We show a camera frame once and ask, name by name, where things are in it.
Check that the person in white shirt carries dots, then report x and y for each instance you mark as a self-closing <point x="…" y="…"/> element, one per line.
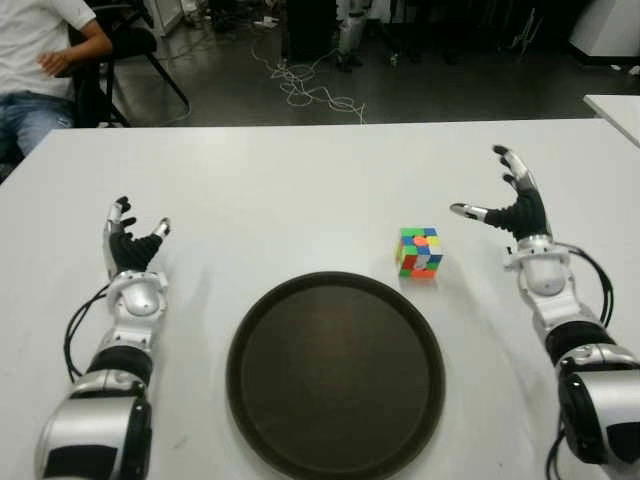
<point x="30" y="50"/>

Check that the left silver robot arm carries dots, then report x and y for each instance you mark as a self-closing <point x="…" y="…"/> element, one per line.
<point x="100" y="420"/>

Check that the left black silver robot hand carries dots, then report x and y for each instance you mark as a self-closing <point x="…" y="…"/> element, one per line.
<point x="125" y="247"/>

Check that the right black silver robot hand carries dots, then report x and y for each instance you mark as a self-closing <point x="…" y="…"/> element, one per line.
<point x="530" y="210"/>

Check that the black cabinet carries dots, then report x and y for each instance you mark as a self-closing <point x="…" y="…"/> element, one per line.
<point x="307" y="30"/>

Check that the white cabinet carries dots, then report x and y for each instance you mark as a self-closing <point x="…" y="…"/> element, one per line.
<point x="607" y="27"/>

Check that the white leaning panel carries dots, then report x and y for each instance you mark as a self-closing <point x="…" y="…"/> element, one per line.
<point x="167" y="15"/>

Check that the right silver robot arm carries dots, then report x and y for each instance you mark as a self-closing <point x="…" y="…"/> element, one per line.
<point x="595" y="390"/>

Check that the white power strip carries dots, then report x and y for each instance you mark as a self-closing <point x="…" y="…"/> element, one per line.
<point x="267" y="22"/>

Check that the multicoloured Rubik's cube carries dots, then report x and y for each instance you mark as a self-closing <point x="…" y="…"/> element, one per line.
<point x="420" y="255"/>

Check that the white side table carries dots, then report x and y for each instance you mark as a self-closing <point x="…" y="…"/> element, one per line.
<point x="617" y="112"/>

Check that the black office chair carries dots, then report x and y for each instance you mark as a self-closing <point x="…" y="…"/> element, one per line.
<point x="130" y="40"/>

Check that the folded metal stand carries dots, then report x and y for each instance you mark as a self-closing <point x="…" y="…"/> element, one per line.
<point x="525" y="35"/>

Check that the small white floor object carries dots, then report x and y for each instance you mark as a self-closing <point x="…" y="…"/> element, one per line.
<point x="634" y="70"/>

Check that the dark brown round plate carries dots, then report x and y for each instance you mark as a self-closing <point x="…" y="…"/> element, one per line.
<point x="335" y="380"/>

